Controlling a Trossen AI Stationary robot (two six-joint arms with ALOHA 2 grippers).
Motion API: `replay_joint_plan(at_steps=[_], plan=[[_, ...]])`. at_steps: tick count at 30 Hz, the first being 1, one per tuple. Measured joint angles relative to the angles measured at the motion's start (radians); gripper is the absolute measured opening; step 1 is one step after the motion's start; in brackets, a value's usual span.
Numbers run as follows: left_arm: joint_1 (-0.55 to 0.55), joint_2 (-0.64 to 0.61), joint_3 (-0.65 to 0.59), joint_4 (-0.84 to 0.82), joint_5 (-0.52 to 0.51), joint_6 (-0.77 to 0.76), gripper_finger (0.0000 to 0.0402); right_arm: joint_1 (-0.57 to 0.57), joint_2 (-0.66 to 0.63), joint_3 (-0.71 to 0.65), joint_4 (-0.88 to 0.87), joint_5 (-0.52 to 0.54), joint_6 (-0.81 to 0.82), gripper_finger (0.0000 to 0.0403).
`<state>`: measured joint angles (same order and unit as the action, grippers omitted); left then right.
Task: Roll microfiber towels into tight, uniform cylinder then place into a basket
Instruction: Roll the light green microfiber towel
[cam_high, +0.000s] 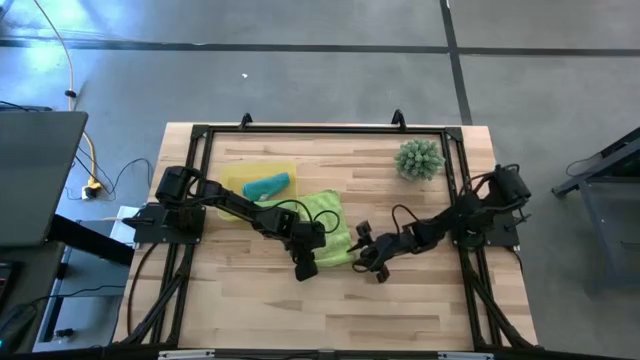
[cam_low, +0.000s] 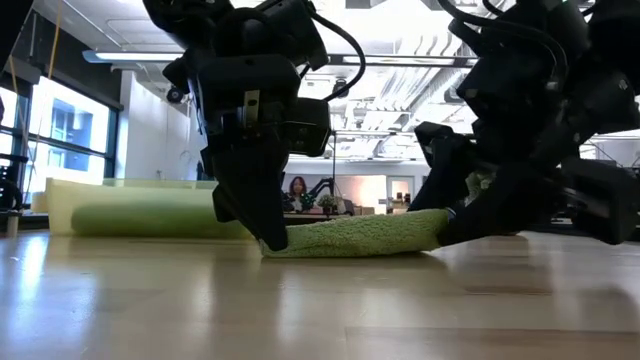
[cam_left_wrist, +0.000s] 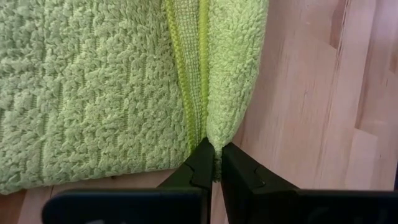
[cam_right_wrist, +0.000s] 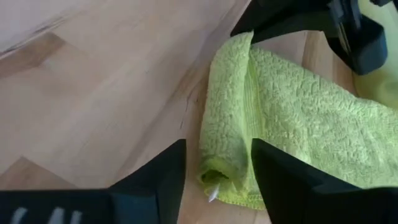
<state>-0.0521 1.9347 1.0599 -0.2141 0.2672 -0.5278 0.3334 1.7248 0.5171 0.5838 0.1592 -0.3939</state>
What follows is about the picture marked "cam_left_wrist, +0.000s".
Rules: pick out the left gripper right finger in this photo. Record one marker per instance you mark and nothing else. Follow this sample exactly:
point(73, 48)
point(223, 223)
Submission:
point(245, 186)

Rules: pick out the green microfiber towel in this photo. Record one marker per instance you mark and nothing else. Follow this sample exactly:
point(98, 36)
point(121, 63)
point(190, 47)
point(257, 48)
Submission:
point(93, 93)

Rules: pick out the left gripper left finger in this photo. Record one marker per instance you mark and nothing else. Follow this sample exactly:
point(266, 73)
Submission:
point(199, 171)

